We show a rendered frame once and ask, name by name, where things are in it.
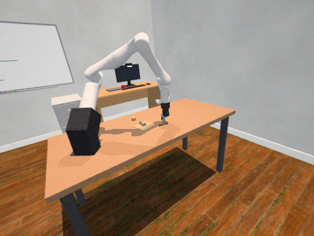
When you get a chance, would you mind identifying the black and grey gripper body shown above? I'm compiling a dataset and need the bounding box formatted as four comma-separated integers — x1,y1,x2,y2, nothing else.
156,96,170,117

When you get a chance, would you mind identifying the tan flat mat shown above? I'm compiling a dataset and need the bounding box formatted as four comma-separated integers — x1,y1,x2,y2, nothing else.
133,121,155,131

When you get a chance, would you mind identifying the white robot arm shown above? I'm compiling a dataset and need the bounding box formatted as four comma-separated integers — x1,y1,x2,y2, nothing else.
79,33,171,110

